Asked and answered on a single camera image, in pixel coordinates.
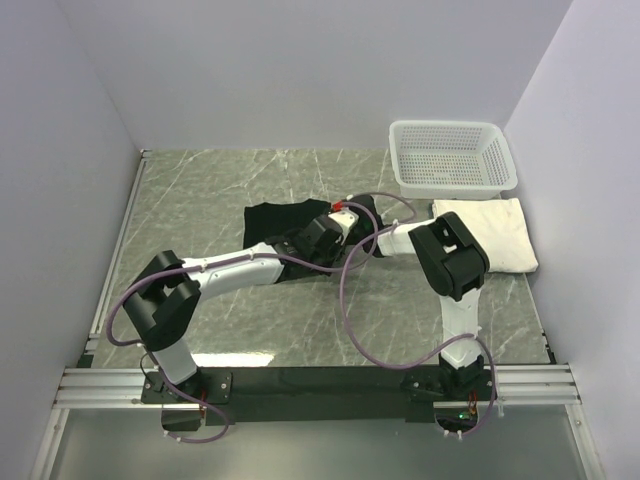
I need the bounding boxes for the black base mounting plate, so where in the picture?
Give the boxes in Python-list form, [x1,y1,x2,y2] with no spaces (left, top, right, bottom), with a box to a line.
[139,364,501,429]

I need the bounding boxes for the aluminium front frame rail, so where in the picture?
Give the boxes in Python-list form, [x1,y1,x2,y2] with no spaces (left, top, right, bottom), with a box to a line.
[53,365,581,409]

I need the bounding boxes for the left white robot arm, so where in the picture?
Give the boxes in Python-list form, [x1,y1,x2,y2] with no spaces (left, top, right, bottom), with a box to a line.
[124,210,358,402]

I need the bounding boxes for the aluminium left side rail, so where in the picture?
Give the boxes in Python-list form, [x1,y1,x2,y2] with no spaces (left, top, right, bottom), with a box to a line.
[76,149,151,368]

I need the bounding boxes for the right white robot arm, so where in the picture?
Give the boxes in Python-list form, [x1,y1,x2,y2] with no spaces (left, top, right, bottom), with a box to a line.
[339,192,495,399]

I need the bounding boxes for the black t shirt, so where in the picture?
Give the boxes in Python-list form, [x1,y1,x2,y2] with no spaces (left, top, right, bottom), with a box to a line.
[241,199,382,286]

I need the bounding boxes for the white perforated plastic basket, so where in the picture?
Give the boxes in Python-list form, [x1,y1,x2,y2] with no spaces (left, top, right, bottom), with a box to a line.
[389,120,518,200]

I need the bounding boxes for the folded white t shirt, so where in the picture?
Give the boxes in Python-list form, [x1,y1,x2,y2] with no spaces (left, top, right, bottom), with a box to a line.
[432,198,539,273]

